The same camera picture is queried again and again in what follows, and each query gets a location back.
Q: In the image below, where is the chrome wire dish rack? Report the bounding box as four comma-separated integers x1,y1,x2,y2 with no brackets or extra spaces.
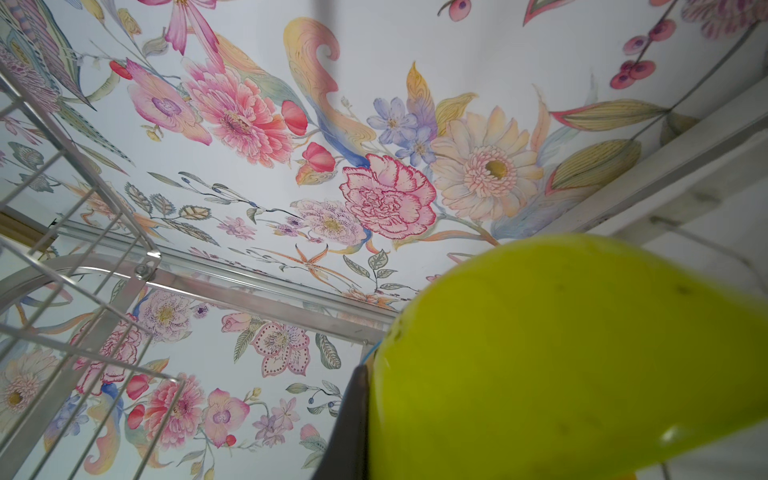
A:
1,57,767,479

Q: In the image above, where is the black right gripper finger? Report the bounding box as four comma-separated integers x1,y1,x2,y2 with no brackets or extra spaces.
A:
312,365,370,480

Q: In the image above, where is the lime green bowl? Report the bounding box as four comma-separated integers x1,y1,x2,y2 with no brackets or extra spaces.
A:
368,234,767,479

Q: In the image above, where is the green leaf pattern bowl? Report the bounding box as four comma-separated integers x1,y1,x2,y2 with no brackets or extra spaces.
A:
360,341,382,365

